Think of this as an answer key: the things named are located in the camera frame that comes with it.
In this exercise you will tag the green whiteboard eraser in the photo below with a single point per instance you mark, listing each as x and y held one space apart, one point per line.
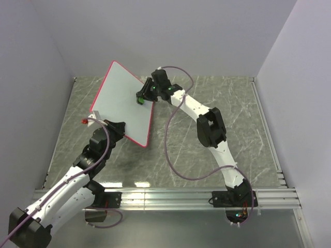
140 100

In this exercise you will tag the pink-framed whiteboard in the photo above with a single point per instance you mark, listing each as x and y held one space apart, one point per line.
116 101

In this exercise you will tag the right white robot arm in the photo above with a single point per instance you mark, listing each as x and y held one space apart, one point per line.
211 130

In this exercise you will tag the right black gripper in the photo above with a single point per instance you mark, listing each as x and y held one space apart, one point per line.
143 92

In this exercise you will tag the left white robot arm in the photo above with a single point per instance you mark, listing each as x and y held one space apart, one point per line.
77 190

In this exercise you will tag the right side aluminium rail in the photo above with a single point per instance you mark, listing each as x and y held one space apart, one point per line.
279 171

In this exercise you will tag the left wrist camera red-white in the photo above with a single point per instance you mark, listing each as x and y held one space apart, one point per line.
93 118

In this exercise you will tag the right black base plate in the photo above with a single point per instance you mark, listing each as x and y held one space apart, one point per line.
223 199

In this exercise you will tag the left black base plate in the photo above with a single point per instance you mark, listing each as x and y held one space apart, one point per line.
107 199

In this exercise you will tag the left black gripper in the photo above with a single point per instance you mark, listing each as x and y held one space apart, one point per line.
118 128

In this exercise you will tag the aluminium mounting rail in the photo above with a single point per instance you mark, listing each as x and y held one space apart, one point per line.
155 199

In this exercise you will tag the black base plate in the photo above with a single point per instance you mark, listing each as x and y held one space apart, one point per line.
223 199
107 199

